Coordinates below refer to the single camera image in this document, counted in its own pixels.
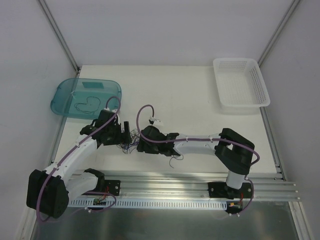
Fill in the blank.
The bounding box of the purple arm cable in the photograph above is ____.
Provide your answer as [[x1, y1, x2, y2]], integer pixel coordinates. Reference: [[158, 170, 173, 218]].
[[136, 104, 261, 218], [36, 96, 123, 223]]

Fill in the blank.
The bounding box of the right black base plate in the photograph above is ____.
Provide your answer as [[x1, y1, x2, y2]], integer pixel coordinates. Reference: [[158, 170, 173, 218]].
[[207, 182, 253, 200]]

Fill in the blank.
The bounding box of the teal translucent plastic bin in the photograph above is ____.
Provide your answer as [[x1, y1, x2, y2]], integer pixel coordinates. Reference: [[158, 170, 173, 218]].
[[50, 78, 122, 120]]

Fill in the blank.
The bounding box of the white perforated plastic basket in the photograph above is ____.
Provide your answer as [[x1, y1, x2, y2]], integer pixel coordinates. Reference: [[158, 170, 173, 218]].
[[213, 57, 271, 115]]

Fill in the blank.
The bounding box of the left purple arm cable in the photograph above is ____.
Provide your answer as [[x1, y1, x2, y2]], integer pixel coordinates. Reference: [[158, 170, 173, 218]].
[[36, 96, 123, 223]]

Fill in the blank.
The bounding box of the aluminium frame post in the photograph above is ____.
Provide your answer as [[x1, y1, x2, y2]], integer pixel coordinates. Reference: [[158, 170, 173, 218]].
[[257, 0, 302, 67], [37, 0, 81, 74]]

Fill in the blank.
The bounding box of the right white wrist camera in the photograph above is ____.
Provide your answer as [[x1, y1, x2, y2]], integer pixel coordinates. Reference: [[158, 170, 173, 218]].
[[149, 116, 164, 127]]

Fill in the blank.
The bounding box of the black cable in teal bin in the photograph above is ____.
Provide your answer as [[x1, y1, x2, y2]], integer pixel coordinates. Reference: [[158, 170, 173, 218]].
[[74, 96, 102, 115]]

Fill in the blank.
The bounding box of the white slotted cable duct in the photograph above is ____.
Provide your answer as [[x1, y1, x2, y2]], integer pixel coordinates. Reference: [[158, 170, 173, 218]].
[[68, 197, 227, 211]]

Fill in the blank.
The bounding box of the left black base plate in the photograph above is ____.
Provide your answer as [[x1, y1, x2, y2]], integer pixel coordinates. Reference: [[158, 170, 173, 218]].
[[102, 179, 121, 196]]

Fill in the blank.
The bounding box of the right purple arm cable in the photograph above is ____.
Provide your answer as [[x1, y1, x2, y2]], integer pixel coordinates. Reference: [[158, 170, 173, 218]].
[[136, 104, 261, 218]]

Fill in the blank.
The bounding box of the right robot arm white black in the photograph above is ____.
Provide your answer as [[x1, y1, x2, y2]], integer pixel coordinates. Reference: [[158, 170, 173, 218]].
[[137, 125, 256, 200]]

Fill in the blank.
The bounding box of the right aluminium frame post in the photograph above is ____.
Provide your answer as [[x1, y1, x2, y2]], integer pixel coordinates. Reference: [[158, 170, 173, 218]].
[[257, 0, 302, 67]]

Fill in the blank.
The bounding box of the left aluminium frame post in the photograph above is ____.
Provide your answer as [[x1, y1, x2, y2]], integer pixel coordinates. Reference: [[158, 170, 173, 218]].
[[37, 0, 81, 74]]

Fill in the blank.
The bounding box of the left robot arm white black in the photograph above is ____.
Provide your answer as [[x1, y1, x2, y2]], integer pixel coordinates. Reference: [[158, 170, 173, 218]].
[[26, 108, 132, 219]]

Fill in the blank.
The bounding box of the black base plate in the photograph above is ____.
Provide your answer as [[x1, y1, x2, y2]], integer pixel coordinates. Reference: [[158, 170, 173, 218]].
[[207, 182, 253, 200], [102, 179, 121, 196]]

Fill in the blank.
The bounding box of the aluminium mounting rail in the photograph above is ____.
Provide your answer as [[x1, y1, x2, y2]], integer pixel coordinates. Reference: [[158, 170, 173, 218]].
[[103, 170, 301, 202]]

